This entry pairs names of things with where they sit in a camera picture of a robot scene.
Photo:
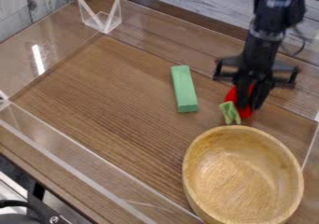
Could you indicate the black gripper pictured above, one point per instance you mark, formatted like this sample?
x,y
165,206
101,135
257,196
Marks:
x,y
257,70

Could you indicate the red plush strawberry toy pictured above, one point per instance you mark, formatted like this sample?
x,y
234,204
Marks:
x,y
233,113

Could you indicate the green rectangular block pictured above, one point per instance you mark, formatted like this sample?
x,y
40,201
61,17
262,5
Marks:
x,y
185,89

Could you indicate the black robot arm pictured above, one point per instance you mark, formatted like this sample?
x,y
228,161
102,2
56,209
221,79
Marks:
x,y
274,17

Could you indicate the clear acrylic tray walls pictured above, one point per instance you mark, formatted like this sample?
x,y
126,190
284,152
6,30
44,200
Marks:
x,y
90,121

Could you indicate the black table clamp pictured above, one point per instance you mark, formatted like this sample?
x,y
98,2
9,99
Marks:
x,y
49,216

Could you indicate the wooden bowl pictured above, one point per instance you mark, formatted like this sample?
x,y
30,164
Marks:
x,y
242,177

